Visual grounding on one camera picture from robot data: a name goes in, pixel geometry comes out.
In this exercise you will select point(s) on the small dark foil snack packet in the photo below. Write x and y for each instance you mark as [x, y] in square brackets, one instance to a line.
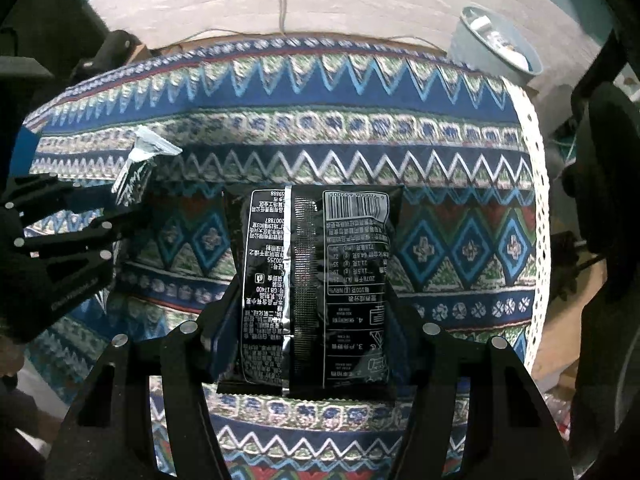
[132, 180]

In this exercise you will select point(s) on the light blue trash bin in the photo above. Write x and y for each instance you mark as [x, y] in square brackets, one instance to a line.
[475, 55]

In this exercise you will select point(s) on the blue cardboard box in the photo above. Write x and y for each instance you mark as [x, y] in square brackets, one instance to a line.
[24, 152]

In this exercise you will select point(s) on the black clamp knob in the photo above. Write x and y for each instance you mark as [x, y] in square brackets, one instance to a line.
[115, 47]

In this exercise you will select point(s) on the small cardboard piece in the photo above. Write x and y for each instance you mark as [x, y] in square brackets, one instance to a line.
[143, 52]

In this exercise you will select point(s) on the blue patterned tablecloth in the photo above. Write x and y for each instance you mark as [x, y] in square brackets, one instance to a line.
[350, 125]

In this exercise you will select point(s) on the white paper trash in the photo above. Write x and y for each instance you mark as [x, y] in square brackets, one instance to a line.
[495, 35]

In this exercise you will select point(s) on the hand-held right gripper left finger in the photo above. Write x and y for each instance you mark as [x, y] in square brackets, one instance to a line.
[220, 342]

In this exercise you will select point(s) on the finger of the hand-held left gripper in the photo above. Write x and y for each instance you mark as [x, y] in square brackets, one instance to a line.
[60, 195]
[65, 245]

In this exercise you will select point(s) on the black metal frame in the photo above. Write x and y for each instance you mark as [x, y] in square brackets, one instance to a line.
[610, 160]

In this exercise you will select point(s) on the black snack bag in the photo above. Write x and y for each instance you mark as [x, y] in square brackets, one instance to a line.
[310, 285]

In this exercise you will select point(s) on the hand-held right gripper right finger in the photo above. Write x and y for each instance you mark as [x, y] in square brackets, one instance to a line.
[435, 360]

